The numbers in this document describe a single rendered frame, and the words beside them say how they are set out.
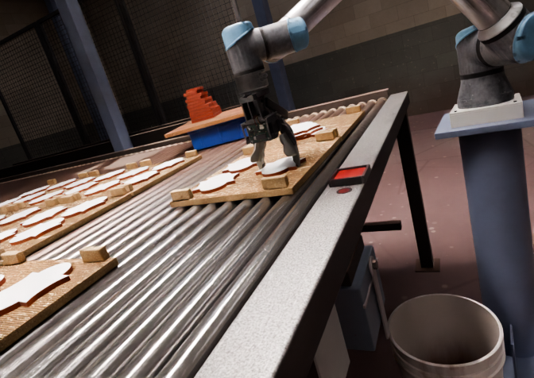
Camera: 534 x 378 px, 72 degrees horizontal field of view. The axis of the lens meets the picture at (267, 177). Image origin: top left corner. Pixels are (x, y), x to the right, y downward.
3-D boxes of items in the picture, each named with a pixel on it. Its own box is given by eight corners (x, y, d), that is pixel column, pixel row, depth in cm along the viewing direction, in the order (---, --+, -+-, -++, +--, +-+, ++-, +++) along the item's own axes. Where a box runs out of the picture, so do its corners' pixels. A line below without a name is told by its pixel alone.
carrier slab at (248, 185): (341, 142, 113) (339, 136, 112) (293, 194, 78) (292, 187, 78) (244, 159, 130) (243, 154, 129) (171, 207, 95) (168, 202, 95)
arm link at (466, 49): (484, 67, 118) (478, 24, 115) (519, 63, 105) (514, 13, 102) (450, 77, 117) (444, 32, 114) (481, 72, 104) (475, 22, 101)
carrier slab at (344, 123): (365, 113, 148) (365, 109, 148) (342, 140, 113) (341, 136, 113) (287, 130, 164) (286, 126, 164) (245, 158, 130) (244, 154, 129)
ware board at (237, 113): (269, 102, 219) (268, 98, 218) (265, 110, 171) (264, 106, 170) (191, 124, 225) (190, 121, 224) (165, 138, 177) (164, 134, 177)
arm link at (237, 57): (257, 16, 81) (219, 27, 80) (270, 66, 84) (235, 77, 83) (251, 22, 89) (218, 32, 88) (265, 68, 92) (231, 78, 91)
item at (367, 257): (396, 314, 71) (377, 230, 67) (387, 372, 59) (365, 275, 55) (339, 312, 76) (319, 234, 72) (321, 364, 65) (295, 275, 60)
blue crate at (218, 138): (258, 125, 207) (253, 108, 204) (253, 135, 177) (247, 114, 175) (206, 140, 211) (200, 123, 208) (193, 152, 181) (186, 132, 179)
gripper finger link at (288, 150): (292, 173, 89) (268, 143, 89) (299, 164, 94) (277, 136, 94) (301, 167, 88) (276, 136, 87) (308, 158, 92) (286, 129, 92)
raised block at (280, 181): (290, 185, 80) (286, 172, 79) (287, 187, 79) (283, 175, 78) (266, 187, 83) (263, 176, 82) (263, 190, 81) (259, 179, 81)
